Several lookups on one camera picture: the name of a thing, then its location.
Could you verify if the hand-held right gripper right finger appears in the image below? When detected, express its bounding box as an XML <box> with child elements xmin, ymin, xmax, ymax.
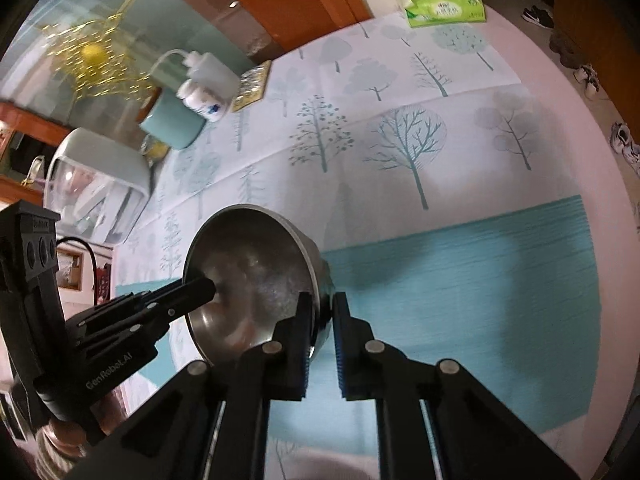
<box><xmin>332</xmin><ymin>291</ymin><xmax>583</xmax><ymax>480</ymax></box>

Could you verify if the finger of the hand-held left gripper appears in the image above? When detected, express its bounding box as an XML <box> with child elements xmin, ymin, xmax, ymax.
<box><xmin>65</xmin><ymin>277</ymin><xmax>217</xmax><ymax>347</ymax></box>

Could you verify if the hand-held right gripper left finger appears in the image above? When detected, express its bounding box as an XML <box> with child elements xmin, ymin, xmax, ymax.
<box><xmin>65</xmin><ymin>291</ymin><xmax>313</xmax><ymax>480</ymax></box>

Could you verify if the stainless steel bowl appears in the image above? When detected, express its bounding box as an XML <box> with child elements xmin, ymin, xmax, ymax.
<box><xmin>182</xmin><ymin>204</ymin><xmax>333</xmax><ymax>366</ymax></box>

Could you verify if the white dish drying cabinet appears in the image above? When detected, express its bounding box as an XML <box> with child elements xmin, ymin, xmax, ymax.
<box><xmin>44</xmin><ymin>127</ymin><xmax>156</xmax><ymax>246</ymax></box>

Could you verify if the person's left forearm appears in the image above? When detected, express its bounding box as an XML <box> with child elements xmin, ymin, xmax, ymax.
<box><xmin>35</xmin><ymin>392</ymin><xmax>126</xmax><ymax>478</ymax></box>

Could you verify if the tree print tablecloth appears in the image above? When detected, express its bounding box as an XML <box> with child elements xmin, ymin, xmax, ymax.
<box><xmin>112</xmin><ymin>7</ymin><xmax>601</xmax><ymax>480</ymax></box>

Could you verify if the small yellow object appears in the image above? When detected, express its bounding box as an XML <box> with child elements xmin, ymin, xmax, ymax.
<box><xmin>142</xmin><ymin>137</ymin><xmax>171</xmax><ymax>163</ymax></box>

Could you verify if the white blue-label pill bottle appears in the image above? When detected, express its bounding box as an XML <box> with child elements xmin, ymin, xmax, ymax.
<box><xmin>176</xmin><ymin>80</ymin><xmax>228</xmax><ymax>122</ymax></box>

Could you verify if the gold framed tile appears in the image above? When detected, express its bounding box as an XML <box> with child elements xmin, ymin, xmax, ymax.
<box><xmin>231</xmin><ymin>60</ymin><xmax>273</xmax><ymax>113</ymax></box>

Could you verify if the white squeeze bottle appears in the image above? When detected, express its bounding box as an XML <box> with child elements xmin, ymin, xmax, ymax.
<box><xmin>150</xmin><ymin>49</ymin><xmax>241</xmax><ymax>103</ymax></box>

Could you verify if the wooden glass-door cabinet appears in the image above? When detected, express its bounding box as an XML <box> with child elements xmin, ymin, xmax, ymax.
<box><xmin>0</xmin><ymin>0</ymin><xmax>386</xmax><ymax>126</ymax></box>

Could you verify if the white sneaker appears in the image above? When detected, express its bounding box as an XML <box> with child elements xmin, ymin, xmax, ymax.
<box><xmin>574</xmin><ymin>64</ymin><xmax>601</xmax><ymax>96</ymax></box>
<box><xmin>611</xmin><ymin>122</ymin><xmax>640</xmax><ymax>166</ymax></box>

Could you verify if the green tissue packet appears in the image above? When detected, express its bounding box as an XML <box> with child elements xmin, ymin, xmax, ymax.
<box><xmin>391</xmin><ymin>0</ymin><xmax>487</xmax><ymax>28</ymax></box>

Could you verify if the black sneaker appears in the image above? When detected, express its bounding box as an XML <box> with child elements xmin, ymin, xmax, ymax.
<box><xmin>522</xmin><ymin>5</ymin><xmax>555</xmax><ymax>28</ymax></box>

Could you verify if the wooden picture frame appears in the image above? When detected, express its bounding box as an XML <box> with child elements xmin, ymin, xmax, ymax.
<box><xmin>55</xmin><ymin>247</ymin><xmax>86</xmax><ymax>291</ymax></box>

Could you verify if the black cable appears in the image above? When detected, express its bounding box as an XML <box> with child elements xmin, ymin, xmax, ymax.
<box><xmin>56</xmin><ymin>236</ymin><xmax>101</xmax><ymax>306</ymax></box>

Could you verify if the gold wire decoration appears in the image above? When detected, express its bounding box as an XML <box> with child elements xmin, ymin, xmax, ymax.
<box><xmin>37</xmin><ymin>0</ymin><xmax>171</xmax><ymax>106</ymax></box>

